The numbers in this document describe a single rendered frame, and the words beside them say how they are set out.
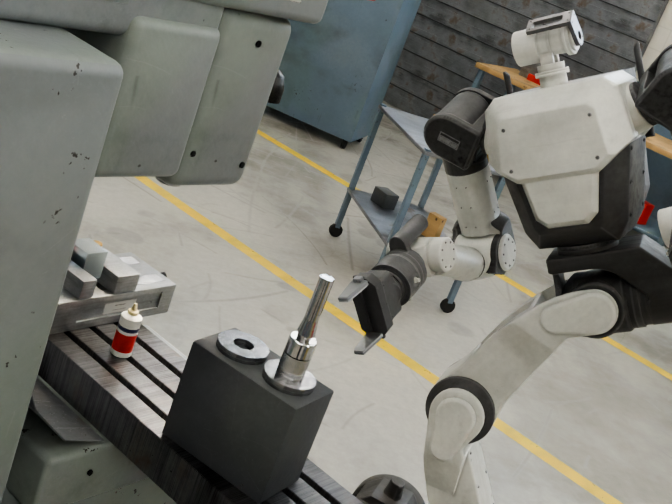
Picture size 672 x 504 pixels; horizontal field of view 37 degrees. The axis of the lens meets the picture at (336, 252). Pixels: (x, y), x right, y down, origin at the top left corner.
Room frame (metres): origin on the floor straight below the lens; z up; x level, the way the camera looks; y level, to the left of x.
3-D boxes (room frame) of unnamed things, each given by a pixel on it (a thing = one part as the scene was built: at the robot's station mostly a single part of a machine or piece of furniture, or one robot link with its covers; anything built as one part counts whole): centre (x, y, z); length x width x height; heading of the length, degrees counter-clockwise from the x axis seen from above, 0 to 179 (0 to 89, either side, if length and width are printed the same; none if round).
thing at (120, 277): (1.83, 0.43, 1.02); 0.15 x 0.06 x 0.04; 60
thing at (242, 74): (1.69, 0.33, 1.47); 0.21 x 0.19 x 0.32; 58
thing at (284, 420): (1.48, 0.04, 1.03); 0.22 x 0.12 x 0.20; 65
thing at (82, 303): (1.80, 0.44, 0.98); 0.35 x 0.15 x 0.11; 150
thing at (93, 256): (1.78, 0.46, 1.04); 0.06 x 0.05 x 0.06; 60
